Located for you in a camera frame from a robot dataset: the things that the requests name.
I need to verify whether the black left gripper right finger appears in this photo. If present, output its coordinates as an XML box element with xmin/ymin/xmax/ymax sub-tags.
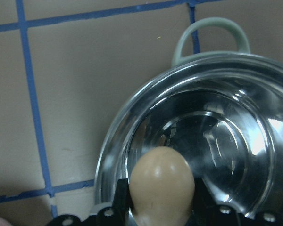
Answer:
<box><xmin>193</xmin><ymin>178</ymin><xmax>215</xmax><ymax>212</ymax></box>

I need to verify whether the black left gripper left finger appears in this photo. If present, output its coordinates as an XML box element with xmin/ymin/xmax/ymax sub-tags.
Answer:
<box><xmin>113</xmin><ymin>178</ymin><xmax>132</xmax><ymax>214</ymax></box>

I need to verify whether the brown egg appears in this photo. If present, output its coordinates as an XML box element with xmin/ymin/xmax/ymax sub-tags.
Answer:
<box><xmin>129</xmin><ymin>146</ymin><xmax>195</xmax><ymax>226</ymax></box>

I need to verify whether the pale green electric pot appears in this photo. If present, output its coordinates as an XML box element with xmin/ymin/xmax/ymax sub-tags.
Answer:
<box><xmin>95</xmin><ymin>17</ymin><xmax>283</xmax><ymax>226</ymax></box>

